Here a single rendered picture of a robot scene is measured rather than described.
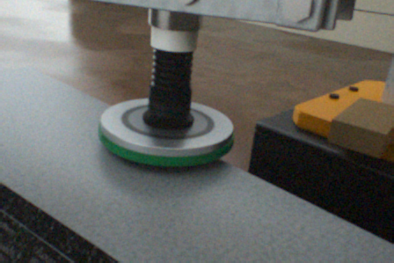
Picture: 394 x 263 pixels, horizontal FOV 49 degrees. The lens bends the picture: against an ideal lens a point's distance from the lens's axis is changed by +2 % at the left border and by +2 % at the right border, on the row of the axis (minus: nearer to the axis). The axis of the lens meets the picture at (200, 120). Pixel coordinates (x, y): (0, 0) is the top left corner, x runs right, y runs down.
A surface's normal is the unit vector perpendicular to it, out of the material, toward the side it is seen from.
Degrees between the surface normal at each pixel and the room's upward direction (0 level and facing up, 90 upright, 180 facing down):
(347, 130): 90
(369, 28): 90
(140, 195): 0
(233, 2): 90
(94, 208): 0
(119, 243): 0
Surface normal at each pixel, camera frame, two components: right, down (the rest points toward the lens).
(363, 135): -0.56, 0.25
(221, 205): 0.10, -0.93
